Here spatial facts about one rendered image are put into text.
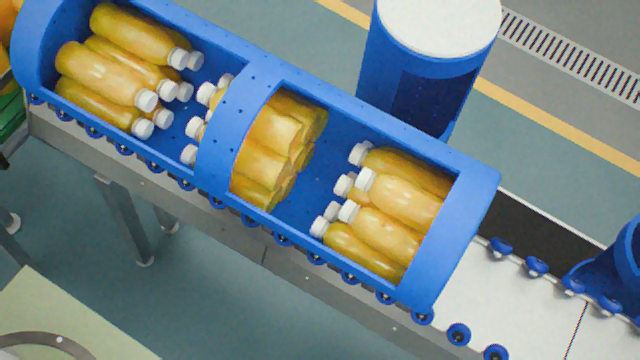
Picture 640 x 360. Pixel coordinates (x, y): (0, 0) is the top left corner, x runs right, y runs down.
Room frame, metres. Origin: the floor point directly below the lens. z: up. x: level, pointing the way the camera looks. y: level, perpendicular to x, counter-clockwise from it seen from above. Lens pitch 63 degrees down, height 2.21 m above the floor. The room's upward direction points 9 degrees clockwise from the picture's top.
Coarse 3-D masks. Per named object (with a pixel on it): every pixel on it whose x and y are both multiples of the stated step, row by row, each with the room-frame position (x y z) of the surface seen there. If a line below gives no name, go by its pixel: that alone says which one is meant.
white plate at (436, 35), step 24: (384, 0) 1.06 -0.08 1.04; (408, 0) 1.07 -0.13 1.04; (432, 0) 1.09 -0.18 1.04; (456, 0) 1.10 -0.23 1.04; (480, 0) 1.11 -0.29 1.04; (384, 24) 1.00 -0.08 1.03; (408, 24) 1.01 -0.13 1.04; (432, 24) 1.02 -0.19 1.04; (456, 24) 1.03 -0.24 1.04; (480, 24) 1.04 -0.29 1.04; (432, 48) 0.95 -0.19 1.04; (456, 48) 0.96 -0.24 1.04; (480, 48) 0.98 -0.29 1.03
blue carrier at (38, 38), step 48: (48, 0) 0.77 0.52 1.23; (96, 0) 0.89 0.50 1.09; (144, 0) 0.81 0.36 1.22; (48, 48) 0.76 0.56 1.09; (240, 48) 0.74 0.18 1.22; (48, 96) 0.65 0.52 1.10; (192, 96) 0.78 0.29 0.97; (240, 96) 0.63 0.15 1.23; (336, 96) 0.68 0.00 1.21; (144, 144) 0.58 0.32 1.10; (192, 144) 0.67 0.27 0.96; (240, 144) 0.56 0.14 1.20; (336, 144) 0.70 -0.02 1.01; (384, 144) 0.69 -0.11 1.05; (432, 144) 0.61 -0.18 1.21; (480, 192) 0.52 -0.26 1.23; (432, 240) 0.44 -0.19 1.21; (384, 288) 0.39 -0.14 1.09; (432, 288) 0.38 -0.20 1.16
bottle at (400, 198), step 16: (384, 176) 0.56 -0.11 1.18; (400, 176) 0.56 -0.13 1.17; (368, 192) 0.53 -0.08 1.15; (384, 192) 0.53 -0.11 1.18; (400, 192) 0.53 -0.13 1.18; (416, 192) 0.53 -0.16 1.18; (384, 208) 0.51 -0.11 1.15; (400, 208) 0.50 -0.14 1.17; (416, 208) 0.50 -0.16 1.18; (432, 208) 0.51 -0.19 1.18; (416, 224) 0.48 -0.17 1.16
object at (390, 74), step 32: (384, 32) 0.99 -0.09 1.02; (384, 64) 0.97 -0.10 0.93; (416, 64) 0.94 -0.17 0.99; (448, 64) 0.94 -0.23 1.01; (480, 64) 1.05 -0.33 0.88; (384, 96) 0.96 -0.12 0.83; (416, 96) 1.20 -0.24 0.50; (448, 96) 1.14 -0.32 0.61; (416, 128) 1.19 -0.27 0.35; (448, 128) 1.03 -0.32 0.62
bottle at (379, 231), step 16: (368, 208) 0.52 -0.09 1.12; (352, 224) 0.49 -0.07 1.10; (368, 224) 0.48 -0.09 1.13; (384, 224) 0.49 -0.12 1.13; (400, 224) 0.49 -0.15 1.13; (368, 240) 0.46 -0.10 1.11; (384, 240) 0.46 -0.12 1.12; (400, 240) 0.46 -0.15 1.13; (416, 240) 0.47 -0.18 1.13; (400, 256) 0.44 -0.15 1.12
